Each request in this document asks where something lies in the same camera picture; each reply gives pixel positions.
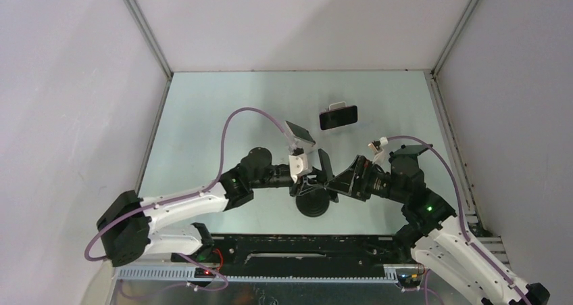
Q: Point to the black smartphone on white stand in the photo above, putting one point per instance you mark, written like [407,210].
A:
[338,117]

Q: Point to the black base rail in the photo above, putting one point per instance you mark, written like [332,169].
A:
[264,256]

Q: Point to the small phone on stand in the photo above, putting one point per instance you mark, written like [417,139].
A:
[299,133]

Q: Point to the black phone stand round base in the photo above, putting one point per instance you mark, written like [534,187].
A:
[315,203]

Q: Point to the black smartphone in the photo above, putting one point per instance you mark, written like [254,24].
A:
[326,172]
[338,117]

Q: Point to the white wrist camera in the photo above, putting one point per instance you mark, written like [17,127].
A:
[379,151]
[299,165]

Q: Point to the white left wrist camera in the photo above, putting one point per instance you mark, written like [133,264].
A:
[299,165]

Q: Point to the white angled phone stand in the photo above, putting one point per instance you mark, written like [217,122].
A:
[303,145]

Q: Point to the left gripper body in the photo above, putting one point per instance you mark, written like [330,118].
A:
[295,187]

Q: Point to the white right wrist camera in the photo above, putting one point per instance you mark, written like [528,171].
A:
[379,151]

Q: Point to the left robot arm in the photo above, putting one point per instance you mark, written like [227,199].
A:
[135,226]

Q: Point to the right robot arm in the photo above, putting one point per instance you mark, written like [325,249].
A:
[436,235]

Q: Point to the black angled phone stand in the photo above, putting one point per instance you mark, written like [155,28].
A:
[405,165]

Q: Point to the white phone stand behind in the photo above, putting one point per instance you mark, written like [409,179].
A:
[337,105]

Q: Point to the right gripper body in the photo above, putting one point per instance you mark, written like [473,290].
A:
[375,184]

